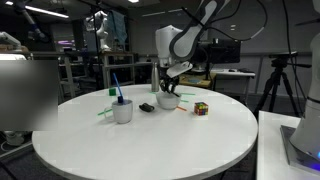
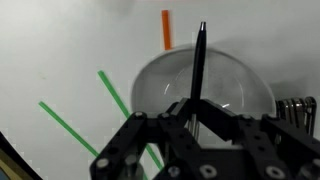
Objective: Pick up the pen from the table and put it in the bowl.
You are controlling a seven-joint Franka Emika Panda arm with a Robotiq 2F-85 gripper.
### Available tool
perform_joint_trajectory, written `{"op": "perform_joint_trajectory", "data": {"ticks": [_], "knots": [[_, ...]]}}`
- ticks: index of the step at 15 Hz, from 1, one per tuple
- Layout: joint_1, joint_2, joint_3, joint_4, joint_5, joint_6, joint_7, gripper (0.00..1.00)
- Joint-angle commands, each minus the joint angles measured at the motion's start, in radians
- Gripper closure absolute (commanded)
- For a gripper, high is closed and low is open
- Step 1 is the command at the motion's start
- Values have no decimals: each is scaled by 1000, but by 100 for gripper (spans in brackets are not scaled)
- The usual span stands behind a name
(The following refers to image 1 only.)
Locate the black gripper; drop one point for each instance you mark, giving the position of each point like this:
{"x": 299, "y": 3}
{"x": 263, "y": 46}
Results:
{"x": 171, "y": 80}

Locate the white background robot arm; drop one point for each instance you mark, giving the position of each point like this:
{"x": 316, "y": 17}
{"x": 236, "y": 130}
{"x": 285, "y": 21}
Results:
{"x": 102, "y": 33}

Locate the dark grey background robot arm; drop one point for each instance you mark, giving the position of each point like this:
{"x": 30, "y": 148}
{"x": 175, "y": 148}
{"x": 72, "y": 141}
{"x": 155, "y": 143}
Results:
{"x": 33, "y": 25}

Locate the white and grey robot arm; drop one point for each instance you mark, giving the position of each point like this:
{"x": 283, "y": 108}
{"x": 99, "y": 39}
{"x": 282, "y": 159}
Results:
{"x": 165, "y": 43}

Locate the white ceramic bowl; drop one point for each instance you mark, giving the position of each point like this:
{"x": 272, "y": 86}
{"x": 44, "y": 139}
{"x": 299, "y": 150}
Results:
{"x": 168, "y": 103}

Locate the silver metal bottle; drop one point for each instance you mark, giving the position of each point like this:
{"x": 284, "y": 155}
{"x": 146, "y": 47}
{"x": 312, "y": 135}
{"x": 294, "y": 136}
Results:
{"x": 155, "y": 78}

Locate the orange straw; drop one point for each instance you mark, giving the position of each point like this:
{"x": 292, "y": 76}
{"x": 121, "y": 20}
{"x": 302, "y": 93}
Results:
{"x": 182, "y": 108}

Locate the blue card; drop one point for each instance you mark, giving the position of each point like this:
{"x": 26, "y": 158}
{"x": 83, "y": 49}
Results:
{"x": 195, "y": 81}

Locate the black folding hex key set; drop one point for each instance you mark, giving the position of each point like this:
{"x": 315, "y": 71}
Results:
{"x": 146, "y": 107}

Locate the multicoloured rubik's cube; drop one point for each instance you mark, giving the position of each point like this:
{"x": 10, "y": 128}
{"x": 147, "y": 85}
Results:
{"x": 201, "y": 109}

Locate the blue marker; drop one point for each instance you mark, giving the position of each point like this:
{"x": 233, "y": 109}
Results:
{"x": 120, "y": 99}

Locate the white mug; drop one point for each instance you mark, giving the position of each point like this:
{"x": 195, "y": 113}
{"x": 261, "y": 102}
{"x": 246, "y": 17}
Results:
{"x": 122, "y": 111}

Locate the green cube block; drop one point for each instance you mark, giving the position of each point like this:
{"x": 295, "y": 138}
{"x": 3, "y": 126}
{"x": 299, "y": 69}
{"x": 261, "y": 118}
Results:
{"x": 112, "y": 92}

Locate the black monitor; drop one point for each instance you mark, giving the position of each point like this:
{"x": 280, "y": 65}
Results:
{"x": 223, "y": 51}

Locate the white desk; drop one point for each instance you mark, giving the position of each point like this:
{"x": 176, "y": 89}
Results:
{"x": 233, "y": 73}

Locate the blue hanging cloth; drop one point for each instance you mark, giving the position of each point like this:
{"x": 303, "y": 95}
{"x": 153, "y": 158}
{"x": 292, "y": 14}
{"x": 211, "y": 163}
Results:
{"x": 118, "y": 26}

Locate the square ceiling lamp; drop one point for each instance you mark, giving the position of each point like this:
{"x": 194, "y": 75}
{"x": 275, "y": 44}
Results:
{"x": 133, "y": 1}

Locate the grey metal workbench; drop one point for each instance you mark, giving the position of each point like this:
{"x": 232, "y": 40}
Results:
{"x": 69, "y": 76}

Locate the black tripod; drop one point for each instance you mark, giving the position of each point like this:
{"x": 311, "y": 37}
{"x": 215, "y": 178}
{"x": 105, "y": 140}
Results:
{"x": 276, "y": 65}

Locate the white robot stand table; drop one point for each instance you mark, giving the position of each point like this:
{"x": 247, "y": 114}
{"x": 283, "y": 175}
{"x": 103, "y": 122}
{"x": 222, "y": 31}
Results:
{"x": 270, "y": 150}

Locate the long ceiling light strip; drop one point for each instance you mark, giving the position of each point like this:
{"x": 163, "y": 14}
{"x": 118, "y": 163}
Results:
{"x": 43, "y": 11}

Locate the white machine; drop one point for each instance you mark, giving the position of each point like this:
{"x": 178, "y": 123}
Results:
{"x": 11, "y": 57}

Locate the grey metal shelf frame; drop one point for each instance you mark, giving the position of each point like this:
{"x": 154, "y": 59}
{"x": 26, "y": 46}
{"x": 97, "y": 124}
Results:
{"x": 106, "y": 71}

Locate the black camera on tripod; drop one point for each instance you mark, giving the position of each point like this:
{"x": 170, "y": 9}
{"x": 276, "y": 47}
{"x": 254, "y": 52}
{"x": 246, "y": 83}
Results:
{"x": 283, "y": 55}

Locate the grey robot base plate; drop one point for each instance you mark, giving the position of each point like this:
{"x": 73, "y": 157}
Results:
{"x": 293, "y": 156}

